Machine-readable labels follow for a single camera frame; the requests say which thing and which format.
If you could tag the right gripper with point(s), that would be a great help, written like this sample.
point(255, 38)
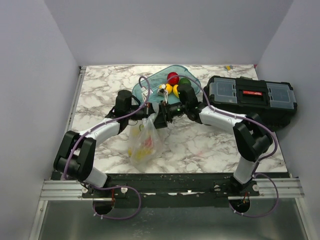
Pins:
point(164, 115)

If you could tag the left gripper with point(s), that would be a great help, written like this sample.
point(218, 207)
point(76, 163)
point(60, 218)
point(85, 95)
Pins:
point(148, 110)

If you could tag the red fake apple front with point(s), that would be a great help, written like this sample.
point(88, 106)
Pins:
point(148, 142)

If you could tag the red fake apple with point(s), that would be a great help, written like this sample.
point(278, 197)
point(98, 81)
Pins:
point(173, 78)
point(148, 142)

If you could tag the clear plastic lemon-print bag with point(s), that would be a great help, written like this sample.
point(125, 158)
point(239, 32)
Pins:
point(137, 135)

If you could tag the teal plastic container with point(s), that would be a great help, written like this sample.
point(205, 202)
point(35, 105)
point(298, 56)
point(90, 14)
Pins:
point(158, 79)

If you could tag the yellow-green fake starfruit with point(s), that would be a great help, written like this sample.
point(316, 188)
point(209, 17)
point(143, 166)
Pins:
point(138, 155)

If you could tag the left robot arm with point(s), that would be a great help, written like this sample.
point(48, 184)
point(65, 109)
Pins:
point(75, 157)

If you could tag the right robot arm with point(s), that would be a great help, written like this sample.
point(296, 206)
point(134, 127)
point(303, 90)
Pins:
point(252, 138)

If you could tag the yellow fake lemon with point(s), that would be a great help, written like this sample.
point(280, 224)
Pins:
point(169, 88)

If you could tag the yellow fake mango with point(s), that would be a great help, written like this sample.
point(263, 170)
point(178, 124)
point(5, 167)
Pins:
point(175, 90)

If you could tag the red fake apple back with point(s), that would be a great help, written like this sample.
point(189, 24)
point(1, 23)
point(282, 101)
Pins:
point(173, 78)

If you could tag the green fake lime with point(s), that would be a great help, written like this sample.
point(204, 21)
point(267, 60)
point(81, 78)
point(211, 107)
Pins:
point(185, 81)

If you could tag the black toolbox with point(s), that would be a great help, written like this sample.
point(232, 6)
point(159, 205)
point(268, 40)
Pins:
point(274, 102)

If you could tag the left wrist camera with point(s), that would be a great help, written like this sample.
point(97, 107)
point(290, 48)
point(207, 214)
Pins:
point(146, 93)

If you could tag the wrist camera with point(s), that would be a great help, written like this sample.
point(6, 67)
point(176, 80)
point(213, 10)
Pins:
point(163, 92)
point(146, 93)

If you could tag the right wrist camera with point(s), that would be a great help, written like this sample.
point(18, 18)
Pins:
point(163, 92)

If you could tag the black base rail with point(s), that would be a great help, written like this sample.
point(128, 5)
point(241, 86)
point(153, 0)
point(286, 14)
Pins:
point(170, 190)

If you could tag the aluminium frame rail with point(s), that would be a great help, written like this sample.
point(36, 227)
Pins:
point(262, 188)

